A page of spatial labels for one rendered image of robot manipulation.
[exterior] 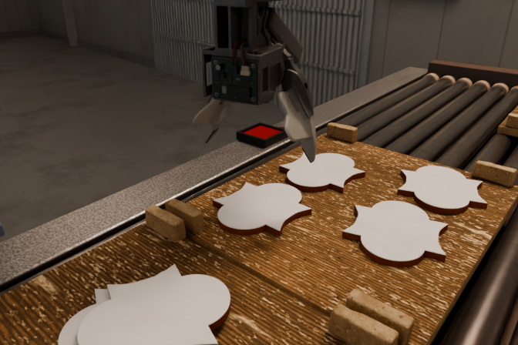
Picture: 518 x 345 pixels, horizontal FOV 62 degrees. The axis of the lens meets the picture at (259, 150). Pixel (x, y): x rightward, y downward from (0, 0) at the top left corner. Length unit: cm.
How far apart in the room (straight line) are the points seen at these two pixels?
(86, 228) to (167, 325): 26
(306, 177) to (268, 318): 28
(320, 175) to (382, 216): 14
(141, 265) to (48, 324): 11
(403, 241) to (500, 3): 263
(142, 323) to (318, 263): 20
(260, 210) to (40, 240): 29
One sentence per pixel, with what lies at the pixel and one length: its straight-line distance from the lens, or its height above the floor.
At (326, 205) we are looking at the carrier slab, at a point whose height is 94.
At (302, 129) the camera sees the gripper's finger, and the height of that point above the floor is 107.
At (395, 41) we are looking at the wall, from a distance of 338.
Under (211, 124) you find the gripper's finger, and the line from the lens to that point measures 57.
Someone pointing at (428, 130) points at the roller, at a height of 91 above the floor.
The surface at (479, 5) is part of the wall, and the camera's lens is 313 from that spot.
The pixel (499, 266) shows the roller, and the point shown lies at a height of 92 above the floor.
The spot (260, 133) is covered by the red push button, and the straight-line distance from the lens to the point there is 87.
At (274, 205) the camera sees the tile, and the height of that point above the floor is 95.
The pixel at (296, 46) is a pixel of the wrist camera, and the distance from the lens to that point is 56.
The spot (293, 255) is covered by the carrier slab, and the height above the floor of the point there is 94.
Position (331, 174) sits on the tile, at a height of 95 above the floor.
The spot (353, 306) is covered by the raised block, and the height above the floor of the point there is 96.
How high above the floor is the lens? 124
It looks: 23 degrees down
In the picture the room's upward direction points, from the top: straight up
